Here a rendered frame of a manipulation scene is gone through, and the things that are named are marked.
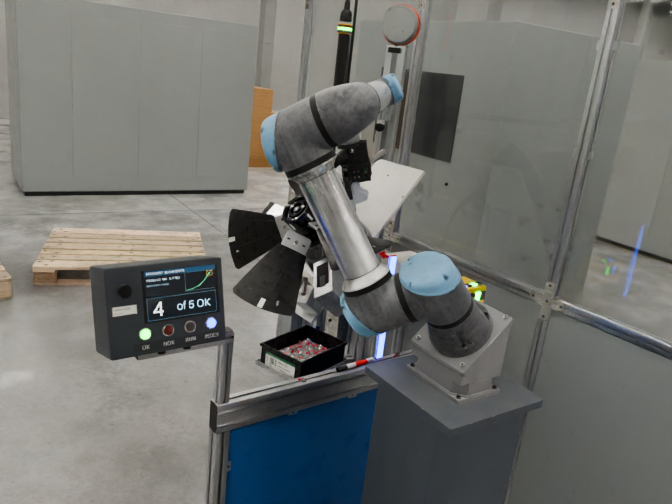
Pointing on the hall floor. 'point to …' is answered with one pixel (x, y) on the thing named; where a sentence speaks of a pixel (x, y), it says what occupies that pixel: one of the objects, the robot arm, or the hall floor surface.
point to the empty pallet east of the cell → (107, 250)
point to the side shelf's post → (399, 339)
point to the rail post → (217, 467)
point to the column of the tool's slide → (395, 104)
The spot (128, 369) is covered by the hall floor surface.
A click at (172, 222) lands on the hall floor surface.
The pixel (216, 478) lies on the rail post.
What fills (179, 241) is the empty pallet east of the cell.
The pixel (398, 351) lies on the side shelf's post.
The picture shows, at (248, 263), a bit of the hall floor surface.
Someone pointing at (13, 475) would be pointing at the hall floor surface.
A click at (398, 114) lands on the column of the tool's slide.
